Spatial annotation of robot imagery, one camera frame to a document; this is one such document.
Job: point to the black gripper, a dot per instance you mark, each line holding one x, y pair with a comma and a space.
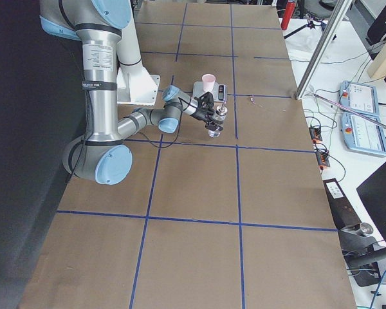
200, 113

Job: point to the clear glass sauce bottle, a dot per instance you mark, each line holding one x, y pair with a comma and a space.
221, 111

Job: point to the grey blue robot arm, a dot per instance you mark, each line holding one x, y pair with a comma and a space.
100, 153

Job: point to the silver digital kitchen scale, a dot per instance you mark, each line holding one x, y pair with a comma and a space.
219, 91

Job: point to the orange black connector block far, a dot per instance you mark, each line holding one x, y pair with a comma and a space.
315, 134

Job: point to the orange black connector block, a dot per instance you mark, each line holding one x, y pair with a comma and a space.
322, 159
315, 134

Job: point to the orange black connector block near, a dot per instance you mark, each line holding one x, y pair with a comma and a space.
322, 159

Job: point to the red cylinder tube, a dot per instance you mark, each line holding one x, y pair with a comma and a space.
288, 13

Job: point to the black tripod rod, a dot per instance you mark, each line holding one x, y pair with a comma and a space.
312, 23

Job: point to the blue teach pendant near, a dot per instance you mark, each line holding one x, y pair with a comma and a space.
363, 136

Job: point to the blue teach pendant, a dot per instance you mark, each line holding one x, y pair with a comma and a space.
361, 98
363, 136

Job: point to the blue teach pendant far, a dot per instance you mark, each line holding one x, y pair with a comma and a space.
361, 98

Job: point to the black box white label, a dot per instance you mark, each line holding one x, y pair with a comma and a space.
342, 211

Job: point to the black computer monitor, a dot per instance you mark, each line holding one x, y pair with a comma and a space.
372, 193

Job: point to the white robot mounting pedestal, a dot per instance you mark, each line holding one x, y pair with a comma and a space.
135, 85

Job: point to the aluminium frame post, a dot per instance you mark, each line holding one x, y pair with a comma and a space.
336, 18

